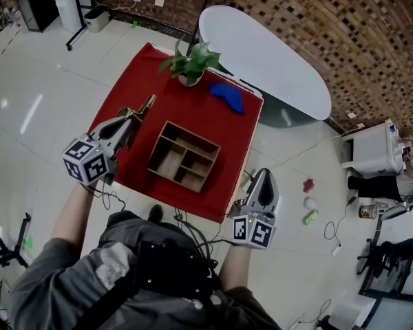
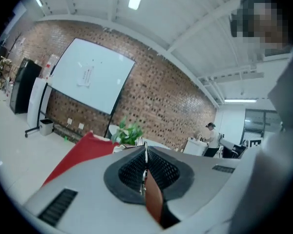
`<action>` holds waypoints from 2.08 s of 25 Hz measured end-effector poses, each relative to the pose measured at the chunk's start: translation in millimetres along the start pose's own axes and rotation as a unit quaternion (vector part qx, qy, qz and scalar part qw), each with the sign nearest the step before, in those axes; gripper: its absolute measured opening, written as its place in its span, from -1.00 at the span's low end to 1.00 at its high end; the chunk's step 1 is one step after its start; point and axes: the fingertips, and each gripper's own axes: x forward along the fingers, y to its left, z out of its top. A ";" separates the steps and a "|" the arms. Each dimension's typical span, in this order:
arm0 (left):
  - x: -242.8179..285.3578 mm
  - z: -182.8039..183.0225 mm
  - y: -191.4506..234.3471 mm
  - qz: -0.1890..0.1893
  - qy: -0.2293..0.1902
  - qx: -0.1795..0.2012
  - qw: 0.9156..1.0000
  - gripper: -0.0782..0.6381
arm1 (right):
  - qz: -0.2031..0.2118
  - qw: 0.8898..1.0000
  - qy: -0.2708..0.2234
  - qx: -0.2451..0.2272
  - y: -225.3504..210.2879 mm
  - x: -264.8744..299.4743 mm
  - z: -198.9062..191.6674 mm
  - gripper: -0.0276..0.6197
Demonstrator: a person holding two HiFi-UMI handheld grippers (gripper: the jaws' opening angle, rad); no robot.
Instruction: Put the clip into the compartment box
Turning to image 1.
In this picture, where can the white oval table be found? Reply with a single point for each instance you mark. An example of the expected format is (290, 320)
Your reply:
(261, 57)

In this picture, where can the white box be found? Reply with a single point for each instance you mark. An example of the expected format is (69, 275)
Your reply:
(352, 311)

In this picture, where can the person's grey jacket torso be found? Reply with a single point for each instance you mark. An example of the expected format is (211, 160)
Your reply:
(62, 287)

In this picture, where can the red toy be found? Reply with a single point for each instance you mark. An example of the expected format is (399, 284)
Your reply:
(309, 186)

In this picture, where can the white toy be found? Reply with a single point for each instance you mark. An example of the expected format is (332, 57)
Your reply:
(311, 203)

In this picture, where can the beige storage bin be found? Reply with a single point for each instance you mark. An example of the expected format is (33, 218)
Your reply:
(97, 21)

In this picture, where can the black office chair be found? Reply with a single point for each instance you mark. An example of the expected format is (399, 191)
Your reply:
(389, 256)

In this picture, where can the person's black shoe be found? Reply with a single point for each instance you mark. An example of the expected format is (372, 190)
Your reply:
(155, 213)

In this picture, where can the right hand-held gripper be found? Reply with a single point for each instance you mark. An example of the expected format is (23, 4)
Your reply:
(253, 229)

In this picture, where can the person's right forearm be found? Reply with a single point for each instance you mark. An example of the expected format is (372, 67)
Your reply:
(235, 270)

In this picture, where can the white board on black stand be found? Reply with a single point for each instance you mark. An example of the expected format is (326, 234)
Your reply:
(67, 2)

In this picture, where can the whiteboard with black stand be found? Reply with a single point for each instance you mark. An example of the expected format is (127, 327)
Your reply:
(206, 9)

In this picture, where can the blue cloth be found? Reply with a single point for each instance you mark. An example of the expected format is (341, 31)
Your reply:
(229, 96)

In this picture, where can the black cabinet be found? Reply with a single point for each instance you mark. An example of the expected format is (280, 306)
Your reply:
(36, 2)

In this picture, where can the green plant in white pot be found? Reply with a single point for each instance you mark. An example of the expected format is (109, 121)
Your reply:
(191, 65)

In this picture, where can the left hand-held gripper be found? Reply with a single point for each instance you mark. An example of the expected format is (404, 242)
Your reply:
(89, 150)

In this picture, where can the green toy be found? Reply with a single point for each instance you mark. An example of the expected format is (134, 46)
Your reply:
(310, 217)

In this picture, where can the white cabinet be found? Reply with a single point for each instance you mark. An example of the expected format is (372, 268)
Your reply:
(371, 150)

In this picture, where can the black tripod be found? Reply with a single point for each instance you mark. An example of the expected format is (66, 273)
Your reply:
(5, 249)

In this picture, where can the wooden compartment box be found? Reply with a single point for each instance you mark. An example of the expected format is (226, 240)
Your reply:
(196, 163)

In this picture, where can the black stool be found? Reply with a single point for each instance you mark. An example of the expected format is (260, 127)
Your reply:
(375, 187)

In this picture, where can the person's left forearm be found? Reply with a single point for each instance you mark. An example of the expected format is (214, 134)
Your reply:
(74, 215)

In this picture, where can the red tablecloth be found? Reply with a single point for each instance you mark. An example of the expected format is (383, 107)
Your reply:
(192, 115)

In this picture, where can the black chest pack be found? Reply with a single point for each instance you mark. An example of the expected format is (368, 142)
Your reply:
(172, 266)

